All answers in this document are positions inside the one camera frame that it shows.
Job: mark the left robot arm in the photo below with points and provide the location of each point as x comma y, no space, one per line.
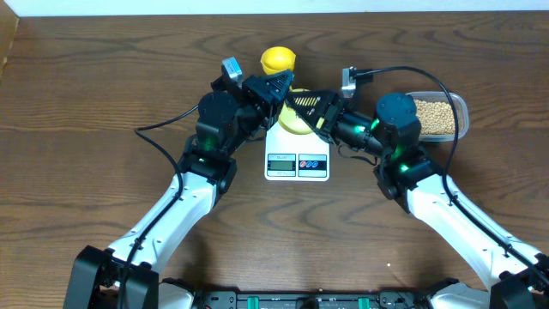
126,274

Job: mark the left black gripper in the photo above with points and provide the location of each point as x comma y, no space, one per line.
259,87

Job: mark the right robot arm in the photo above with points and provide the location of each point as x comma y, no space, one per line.
515,274

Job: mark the pile of soybeans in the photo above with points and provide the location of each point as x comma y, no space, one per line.
436,117

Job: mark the clear plastic container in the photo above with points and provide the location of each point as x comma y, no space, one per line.
461,113

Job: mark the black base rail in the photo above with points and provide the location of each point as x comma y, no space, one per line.
236,300

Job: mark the yellow bowl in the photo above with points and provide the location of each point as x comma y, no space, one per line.
291,122

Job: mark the white digital kitchen scale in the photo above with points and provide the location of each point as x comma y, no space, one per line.
290,157

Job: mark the yellow measuring scoop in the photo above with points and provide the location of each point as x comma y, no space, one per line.
277,59

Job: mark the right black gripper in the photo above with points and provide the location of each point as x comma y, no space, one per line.
329,109

